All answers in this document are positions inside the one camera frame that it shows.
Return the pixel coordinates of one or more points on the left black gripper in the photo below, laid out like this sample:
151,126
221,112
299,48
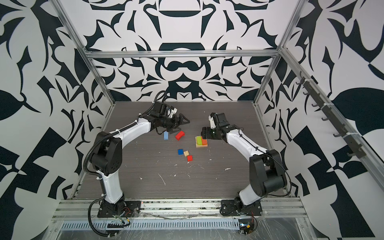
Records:
176,123

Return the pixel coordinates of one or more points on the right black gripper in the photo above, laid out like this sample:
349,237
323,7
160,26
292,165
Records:
207,133

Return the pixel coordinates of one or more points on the red arch wood block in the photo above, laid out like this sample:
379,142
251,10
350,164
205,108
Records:
179,135

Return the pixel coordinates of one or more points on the light blue wood block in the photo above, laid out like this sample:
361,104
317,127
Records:
166,135

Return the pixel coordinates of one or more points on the lime green wood block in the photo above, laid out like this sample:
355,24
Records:
199,140

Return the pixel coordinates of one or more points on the natural wood block 31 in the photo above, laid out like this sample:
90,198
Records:
201,146

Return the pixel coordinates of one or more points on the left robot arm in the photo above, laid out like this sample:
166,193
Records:
106,155

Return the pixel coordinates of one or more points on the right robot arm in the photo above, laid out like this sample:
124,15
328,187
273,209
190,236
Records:
267,173

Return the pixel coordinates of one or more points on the small natural wood cube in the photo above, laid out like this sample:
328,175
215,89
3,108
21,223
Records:
186,153

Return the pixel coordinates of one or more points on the small red wood cube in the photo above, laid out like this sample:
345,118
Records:
189,157

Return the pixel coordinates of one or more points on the right circuit board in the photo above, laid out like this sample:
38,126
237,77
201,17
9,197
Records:
247,226

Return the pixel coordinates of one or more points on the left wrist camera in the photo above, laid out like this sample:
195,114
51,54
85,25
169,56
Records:
161,109

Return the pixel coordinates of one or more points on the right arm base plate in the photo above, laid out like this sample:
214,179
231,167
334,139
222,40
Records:
236,208

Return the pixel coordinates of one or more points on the white slotted cable duct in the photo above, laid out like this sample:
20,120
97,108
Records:
174,224

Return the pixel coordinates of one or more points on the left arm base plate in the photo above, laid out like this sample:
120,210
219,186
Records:
124,209

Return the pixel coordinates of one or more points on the aluminium frame crossbar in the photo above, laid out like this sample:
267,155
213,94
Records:
180,54

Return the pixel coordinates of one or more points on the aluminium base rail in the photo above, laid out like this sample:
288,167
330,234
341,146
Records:
169,209

